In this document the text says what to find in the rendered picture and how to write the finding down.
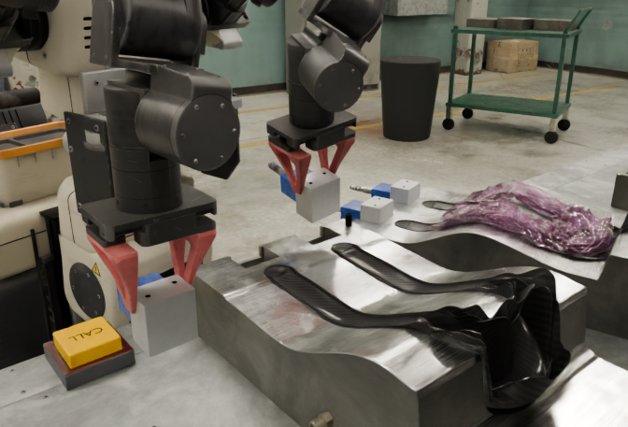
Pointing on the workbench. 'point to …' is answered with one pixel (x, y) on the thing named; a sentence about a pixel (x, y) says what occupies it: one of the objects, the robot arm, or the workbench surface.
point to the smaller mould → (620, 191)
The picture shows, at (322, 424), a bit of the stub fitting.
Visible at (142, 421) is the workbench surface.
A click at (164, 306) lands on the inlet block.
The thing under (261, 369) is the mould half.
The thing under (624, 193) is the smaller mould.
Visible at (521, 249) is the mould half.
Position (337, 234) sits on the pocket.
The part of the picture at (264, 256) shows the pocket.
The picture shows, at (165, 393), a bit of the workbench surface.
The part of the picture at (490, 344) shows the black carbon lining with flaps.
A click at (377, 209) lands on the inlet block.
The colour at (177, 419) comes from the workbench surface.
